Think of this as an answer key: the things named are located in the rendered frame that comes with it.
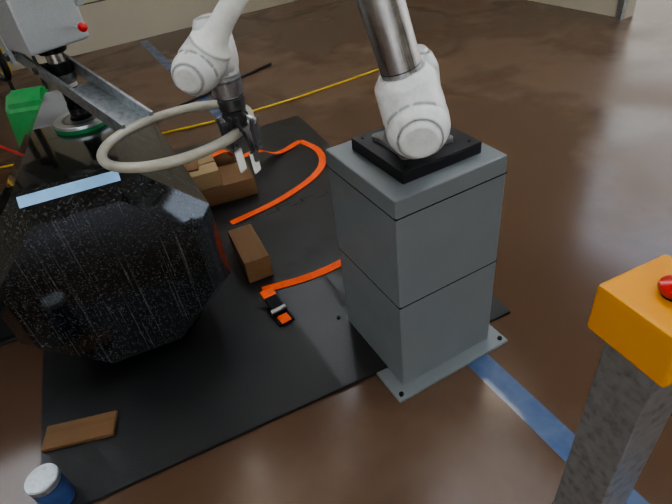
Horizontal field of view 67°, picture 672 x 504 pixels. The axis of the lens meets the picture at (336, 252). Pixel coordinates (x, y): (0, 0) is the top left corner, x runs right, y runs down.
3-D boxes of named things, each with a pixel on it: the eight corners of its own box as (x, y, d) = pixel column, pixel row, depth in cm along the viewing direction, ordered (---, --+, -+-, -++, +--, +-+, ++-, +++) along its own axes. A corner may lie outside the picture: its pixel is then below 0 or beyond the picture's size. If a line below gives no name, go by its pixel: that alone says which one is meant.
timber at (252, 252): (273, 274, 239) (269, 255, 232) (249, 283, 236) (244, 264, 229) (255, 242, 261) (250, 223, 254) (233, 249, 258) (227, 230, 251)
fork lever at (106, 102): (2, 60, 191) (-3, 47, 187) (50, 44, 202) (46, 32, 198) (115, 142, 166) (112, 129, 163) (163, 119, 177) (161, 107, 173)
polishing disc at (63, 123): (64, 137, 186) (63, 133, 185) (47, 122, 199) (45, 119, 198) (119, 116, 196) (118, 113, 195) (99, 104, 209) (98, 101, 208)
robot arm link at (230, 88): (219, 70, 144) (225, 90, 147) (200, 81, 137) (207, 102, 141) (246, 69, 140) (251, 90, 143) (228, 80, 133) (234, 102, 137)
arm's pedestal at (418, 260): (427, 272, 230) (427, 104, 181) (507, 341, 195) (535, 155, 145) (331, 319, 214) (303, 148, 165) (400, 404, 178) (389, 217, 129)
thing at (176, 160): (70, 160, 159) (66, 151, 157) (193, 102, 186) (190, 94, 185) (156, 188, 129) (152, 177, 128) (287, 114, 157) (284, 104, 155)
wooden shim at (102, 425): (42, 453, 177) (40, 450, 177) (49, 428, 185) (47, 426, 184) (114, 435, 180) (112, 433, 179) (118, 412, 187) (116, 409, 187)
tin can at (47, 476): (73, 477, 169) (55, 456, 161) (78, 502, 162) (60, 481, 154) (41, 494, 165) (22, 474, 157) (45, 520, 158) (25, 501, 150)
